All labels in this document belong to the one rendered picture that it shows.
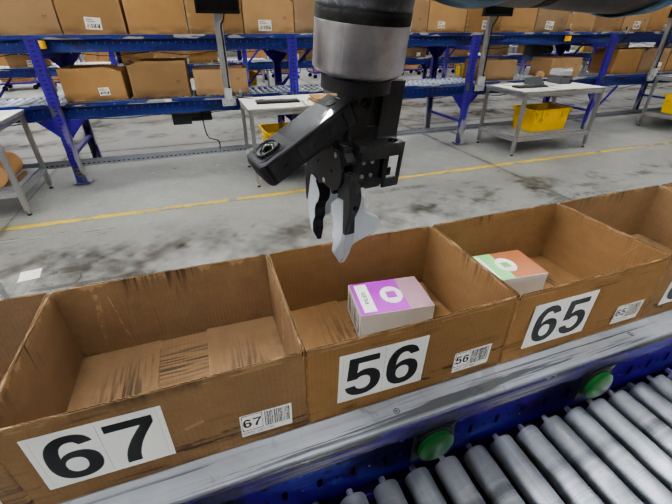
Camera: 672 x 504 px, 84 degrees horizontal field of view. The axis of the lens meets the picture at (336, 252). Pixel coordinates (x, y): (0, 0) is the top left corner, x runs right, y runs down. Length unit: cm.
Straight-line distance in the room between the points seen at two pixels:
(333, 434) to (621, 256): 77
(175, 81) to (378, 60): 435
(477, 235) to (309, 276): 45
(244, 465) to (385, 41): 58
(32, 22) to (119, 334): 441
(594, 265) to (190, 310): 96
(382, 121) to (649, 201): 116
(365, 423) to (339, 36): 56
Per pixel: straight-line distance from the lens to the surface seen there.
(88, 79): 478
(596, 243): 111
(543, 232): 118
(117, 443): 64
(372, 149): 41
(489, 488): 85
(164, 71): 467
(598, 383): 97
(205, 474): 67
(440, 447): 77
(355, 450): 68
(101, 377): 86
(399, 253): 91
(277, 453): 66
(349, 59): 37
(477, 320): 70
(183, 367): 82
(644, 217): 151
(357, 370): 63
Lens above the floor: 145
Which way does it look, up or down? 31 degrees down
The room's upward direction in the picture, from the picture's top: straight up
